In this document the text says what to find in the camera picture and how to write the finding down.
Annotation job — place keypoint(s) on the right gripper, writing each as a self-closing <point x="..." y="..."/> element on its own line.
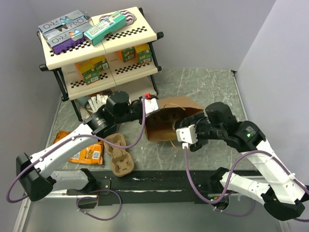
<point x="200" y="118"/>

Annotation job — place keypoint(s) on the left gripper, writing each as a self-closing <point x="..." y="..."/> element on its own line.
<point x="140" y="101"/>

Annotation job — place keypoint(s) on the brown paper bag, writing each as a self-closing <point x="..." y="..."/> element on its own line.
<point x="159" y="125"/>

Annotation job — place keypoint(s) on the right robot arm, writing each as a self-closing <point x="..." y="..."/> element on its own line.
<point x="282" y="194"/>

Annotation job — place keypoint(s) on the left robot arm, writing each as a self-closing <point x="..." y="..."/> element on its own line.
<point x="95" y="128"/>

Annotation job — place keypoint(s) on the purple wavy round pack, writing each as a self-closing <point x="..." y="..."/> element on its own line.
<point x="130" y="17"/>

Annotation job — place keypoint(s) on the cup of straws and napkins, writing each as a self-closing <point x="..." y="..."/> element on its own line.
<point x="93" y="103"/>

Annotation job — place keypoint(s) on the cream three-tier shelf rack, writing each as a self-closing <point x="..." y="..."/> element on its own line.
<point x="119" y="75"/>

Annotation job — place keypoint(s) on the cardboard cup carrier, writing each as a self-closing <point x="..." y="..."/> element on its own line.
<point x="121" y="161"/>

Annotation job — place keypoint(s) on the orange snack bag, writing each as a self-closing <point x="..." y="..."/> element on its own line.
<point x="91" y="155"/>

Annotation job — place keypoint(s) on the yellow green box right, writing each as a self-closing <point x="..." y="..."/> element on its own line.
<point x="143" y="53"/>

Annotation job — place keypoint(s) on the orange green box right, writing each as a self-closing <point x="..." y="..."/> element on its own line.
<point x="126" y="54"/>

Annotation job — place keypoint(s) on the yellow green snack box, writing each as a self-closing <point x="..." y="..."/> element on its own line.
<point x="101" y="64"/>

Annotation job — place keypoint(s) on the orange green snack box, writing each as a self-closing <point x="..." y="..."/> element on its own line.
<point x="85" y="66"/>

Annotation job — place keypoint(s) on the teal carton box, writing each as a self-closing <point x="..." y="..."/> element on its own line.
<point x="107" y="26"/>

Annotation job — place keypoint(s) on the purple RO box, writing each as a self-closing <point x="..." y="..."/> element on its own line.
<point x="71" y="35"/>

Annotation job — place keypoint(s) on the silver blue RO box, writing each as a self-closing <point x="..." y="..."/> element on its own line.
<point x="61" y="21"/>

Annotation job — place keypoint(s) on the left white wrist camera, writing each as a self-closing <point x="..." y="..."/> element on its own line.
<point x="151" y="103"/>

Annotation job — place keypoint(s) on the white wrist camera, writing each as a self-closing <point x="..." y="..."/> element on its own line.
<point x="151" y="103"/>
<point x="187" y="136"/>

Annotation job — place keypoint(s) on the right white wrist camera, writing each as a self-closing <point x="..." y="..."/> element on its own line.
<point x="187" y="136"/>

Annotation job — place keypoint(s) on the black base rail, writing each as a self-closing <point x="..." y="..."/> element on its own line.
<point x="136" y="187"/>

